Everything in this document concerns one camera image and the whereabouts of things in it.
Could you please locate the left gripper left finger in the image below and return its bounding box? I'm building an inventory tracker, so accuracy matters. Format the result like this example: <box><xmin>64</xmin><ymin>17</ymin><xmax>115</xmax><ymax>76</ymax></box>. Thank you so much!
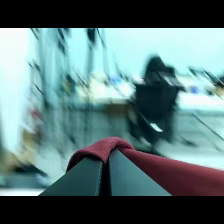
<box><xmin>39</xmin><ymin>156</ymin><xmax>103</xmax><ymax>197</ymax></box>

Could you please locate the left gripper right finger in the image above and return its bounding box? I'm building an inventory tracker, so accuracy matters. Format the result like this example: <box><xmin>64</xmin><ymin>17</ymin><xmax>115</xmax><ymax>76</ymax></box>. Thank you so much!
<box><xmin>108</xmin><ymin>148</ymin><xmax>172</xmax><ymax>197</ymax></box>

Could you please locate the dark red T-shirt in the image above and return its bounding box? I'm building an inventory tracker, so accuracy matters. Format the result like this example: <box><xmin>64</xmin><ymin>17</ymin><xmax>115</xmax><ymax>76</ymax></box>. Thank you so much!
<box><xmin>65</xmin><ymin>136</ymin><xmax>224</xmax><ymax>197</ymax></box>

